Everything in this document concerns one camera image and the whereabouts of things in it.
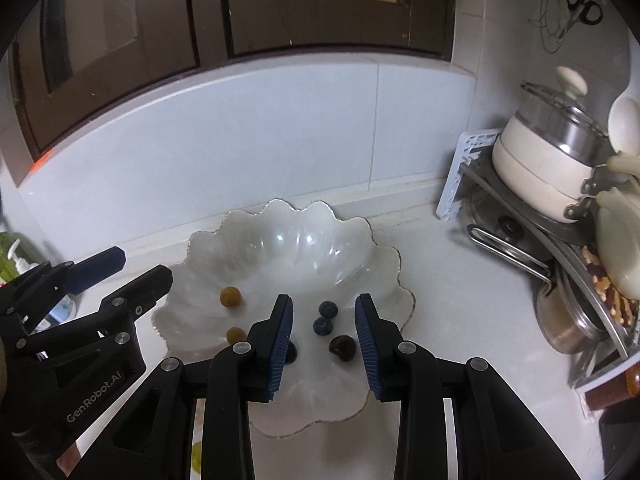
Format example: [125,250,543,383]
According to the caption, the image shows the cream pot with glass lid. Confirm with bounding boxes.
[491,66,618,225]

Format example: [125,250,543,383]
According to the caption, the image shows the steel pot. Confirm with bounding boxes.
[535,270,616,356]

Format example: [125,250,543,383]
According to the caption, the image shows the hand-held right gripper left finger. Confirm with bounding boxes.
[75,293,295,480]

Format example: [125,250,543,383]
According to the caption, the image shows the black scissors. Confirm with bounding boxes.
[557,0,603,41]

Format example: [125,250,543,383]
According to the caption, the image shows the brown wooden window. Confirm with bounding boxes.
[10,0,458,168]

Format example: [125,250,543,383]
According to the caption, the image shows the white scalloped bowl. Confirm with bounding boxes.
[151,199,417,438]

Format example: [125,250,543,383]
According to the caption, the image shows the white rice spoon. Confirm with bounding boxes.
[607,80,640,156]

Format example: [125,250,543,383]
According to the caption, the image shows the glass sauce jar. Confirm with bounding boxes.
[584,360,640,411]

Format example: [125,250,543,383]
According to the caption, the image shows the cream kettle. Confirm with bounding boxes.
[592,152,640,301]

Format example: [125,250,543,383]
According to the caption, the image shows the dark plum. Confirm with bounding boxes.
[329,335,357,361]

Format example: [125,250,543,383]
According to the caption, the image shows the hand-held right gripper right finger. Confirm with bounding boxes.
[355,294,556,480]

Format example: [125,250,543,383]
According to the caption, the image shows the steel lid with black knob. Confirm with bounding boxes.
[466,187,556,286]

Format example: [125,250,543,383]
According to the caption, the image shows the thin wire utensil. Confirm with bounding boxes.
[530,0,573,56]

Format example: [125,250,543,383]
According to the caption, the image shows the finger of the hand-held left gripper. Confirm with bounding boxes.
[10,246,127,331]
[15,264,173,356]

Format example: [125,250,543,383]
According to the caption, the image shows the grey corner shelf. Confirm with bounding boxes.
[437,130,640,391]

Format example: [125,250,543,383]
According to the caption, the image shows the green dish soap bottle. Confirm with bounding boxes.
[0,231,23,273]

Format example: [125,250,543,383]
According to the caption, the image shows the patterned trivet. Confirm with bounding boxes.
[580,245,638,326]

